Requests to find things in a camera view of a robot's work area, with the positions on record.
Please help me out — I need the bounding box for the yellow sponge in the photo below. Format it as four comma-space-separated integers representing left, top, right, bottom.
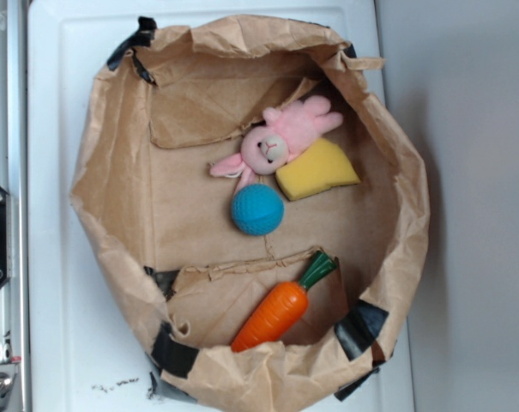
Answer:
275, 137, 361, 201

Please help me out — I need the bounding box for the metal frame rail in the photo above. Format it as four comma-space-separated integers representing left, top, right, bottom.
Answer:
0, 1, 32, 411

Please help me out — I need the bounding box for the pink plush bunny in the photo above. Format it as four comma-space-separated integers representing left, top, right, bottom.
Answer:
209, 95, 343, 185

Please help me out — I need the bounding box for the orange plastic toy carrot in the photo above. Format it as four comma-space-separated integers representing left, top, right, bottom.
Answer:
231, 251, 337, 353

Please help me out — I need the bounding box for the blue rubber ball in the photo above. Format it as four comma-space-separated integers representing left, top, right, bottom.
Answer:
231, 184, 285, 236

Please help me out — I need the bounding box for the white plastic tray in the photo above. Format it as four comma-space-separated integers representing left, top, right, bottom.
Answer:
25, 0, 418, 412

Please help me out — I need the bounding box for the brown paper bag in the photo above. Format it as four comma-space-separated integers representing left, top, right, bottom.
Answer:
70, 15, 430, 411

